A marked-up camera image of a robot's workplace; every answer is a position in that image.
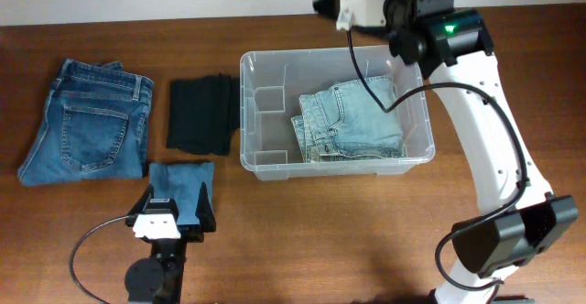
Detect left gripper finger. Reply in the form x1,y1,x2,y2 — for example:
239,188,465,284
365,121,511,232
128,184,154,216
195,182,216,232

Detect small teal blue cloth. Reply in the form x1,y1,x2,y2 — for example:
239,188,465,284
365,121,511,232
149,162,215,226

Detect black cloth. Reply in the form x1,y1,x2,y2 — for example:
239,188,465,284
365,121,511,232
167,73,240,156

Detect light blue denim shorts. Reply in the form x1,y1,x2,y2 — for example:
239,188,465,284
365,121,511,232
291,75,404,163

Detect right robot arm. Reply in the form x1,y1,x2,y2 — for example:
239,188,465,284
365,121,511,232
312,0,579,303

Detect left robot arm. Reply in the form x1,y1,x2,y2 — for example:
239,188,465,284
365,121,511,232
125,184,216,304

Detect dark blue folded jeans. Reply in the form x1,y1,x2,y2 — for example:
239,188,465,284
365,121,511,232
17,59,154,187

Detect clear plastic storage bin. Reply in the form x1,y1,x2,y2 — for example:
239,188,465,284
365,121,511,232
240,46,436,180

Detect left black cable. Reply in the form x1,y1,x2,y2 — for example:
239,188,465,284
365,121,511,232
69,214,138,304

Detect black cable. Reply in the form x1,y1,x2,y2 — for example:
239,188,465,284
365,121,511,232
69,214,138,304
345,28,529,293

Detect right black cable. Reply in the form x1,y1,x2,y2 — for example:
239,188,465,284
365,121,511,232
345,28,529,293

